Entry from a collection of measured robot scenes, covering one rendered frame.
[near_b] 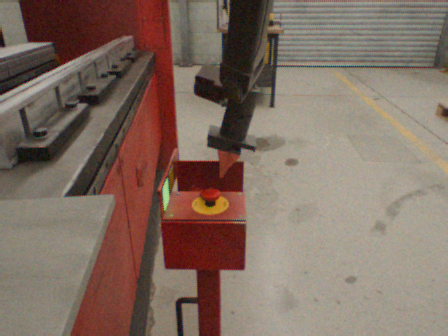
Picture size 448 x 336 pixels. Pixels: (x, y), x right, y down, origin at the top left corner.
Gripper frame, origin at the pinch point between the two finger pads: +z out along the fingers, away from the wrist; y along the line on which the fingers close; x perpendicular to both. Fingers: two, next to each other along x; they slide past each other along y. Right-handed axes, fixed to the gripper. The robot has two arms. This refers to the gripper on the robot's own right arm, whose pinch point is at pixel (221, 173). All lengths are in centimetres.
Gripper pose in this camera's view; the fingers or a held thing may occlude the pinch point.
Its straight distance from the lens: 74.6
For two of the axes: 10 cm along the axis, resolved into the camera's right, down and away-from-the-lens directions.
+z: -2.5, 8.7, 4.2
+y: -9.7, -2.4, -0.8
